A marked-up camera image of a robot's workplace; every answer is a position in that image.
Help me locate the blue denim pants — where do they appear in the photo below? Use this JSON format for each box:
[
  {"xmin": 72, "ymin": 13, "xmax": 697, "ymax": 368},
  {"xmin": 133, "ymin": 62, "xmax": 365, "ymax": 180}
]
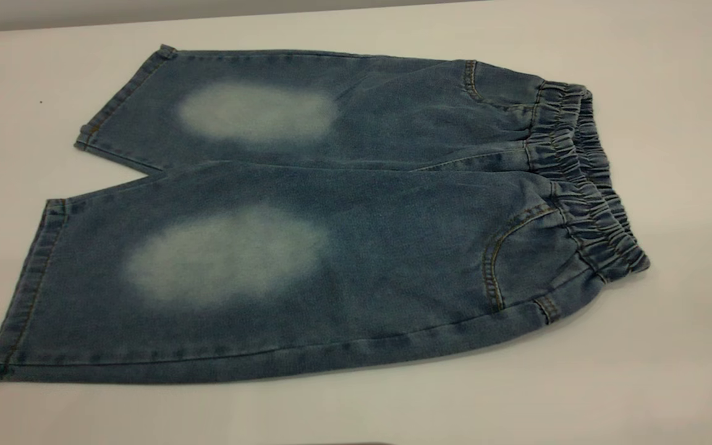
[{"xmin": 0, "ymin": 43, "xmax": 651, "ymax": 385}]

